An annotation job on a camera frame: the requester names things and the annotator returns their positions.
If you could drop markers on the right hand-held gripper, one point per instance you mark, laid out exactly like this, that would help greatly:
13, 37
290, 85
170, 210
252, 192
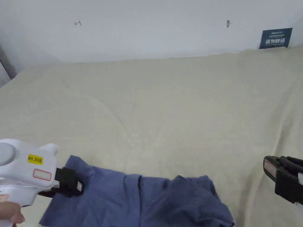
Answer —
287, 186

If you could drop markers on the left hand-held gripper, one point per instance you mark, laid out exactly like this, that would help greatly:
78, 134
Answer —
21, 175

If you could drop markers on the dark blue shirt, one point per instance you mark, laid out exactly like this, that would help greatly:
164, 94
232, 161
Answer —
132, 201

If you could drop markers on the person's left hand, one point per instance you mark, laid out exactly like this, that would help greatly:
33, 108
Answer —
10, 214

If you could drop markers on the bed with beige sheet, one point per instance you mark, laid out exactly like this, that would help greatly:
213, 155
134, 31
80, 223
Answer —
165, 106

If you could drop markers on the dark blue sign card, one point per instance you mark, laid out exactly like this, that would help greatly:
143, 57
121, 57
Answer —
275, 38

